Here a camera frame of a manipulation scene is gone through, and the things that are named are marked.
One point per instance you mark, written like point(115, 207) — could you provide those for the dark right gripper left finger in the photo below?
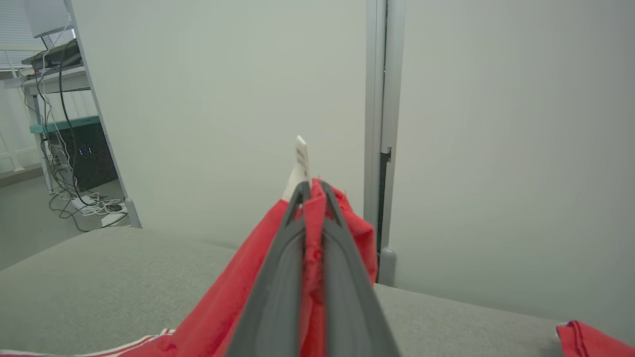
point(275, 297)

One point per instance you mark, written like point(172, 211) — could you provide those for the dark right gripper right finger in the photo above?
point(352, 307)

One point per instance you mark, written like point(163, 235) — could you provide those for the red jersey with white sleeves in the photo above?
point(223, 307)

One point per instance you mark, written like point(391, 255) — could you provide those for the red shorts with white trim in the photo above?
point(595, 343)

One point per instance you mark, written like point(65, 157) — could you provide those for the white power strip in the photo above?
point(82, 202)
point(113, 219)

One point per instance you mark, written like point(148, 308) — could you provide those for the black computer tower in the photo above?
point(89, 158)

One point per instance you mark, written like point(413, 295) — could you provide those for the teal shelf board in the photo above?
point(59, 125)

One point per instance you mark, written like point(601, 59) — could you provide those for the white metal shelf rack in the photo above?
point(54, 78)

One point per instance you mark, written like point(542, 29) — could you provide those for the black flat device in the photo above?
point(54, 55)

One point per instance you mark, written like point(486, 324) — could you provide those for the white box monitor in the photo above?
point(47, 17)

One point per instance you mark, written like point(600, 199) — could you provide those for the white window blinds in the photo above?
point(12, 25)

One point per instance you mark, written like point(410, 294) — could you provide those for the grey cylindrical post foot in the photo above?
point(387, 267)

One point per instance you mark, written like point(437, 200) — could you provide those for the grey metal partition post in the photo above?
point(373, 99)

